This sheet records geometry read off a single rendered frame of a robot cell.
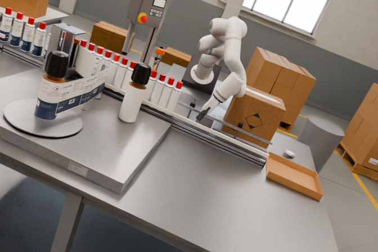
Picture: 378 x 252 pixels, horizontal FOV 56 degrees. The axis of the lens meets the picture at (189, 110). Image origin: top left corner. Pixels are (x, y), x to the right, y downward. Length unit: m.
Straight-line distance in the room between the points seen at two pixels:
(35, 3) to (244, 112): 2.16
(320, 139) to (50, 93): 3.26
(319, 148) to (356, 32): 4.06
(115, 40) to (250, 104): 4.26
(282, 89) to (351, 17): 2.88
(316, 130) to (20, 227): 3.17
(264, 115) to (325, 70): 5.78
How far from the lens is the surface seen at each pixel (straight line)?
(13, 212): 2.11
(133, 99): 1.70
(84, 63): 2.03
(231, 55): 1.92
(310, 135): 4.24
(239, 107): 2.12
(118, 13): 7.69
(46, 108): 1.53
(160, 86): 1.96
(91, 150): 1.46
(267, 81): 5.35
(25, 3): 3.52
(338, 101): 8.14
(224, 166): 1.83
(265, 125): 2.16
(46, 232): 2.03
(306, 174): 2.21
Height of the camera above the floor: 1.64
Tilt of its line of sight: 20 degrees down
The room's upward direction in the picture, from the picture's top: 22 degrees clockwise
